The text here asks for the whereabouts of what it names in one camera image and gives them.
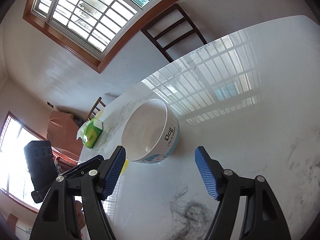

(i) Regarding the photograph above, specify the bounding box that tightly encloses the dark wooden chair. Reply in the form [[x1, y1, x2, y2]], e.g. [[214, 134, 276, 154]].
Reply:
[[140, 3, 207, 63]]

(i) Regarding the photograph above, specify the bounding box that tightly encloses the wood framed window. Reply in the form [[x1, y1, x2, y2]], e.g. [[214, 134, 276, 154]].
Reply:
[[23, 0, 178, 73]]

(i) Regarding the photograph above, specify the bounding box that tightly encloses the green tissue pack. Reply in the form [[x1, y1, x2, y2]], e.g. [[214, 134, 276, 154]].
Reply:
[[76, 118, 103, 149]]

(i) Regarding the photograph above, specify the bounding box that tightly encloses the yellow warning sticker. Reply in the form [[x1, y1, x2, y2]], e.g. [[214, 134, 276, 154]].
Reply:
[[120, 159, 130, 175]]

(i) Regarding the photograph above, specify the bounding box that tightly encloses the light wooden chair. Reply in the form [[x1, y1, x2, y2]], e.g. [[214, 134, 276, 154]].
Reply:
[[85, 96, 106, 121]]

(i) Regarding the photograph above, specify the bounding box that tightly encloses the white bowl blue band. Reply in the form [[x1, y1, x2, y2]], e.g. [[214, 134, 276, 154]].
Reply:
[[121, 99, 180, 164]]

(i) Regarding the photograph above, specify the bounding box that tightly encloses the brown cardboard box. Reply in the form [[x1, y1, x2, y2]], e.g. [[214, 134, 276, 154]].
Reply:
[[46, 111, 83, 165]]

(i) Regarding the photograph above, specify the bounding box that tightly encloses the side window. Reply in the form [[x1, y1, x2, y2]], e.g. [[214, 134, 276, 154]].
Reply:
[[1, 112, 45, 213]]

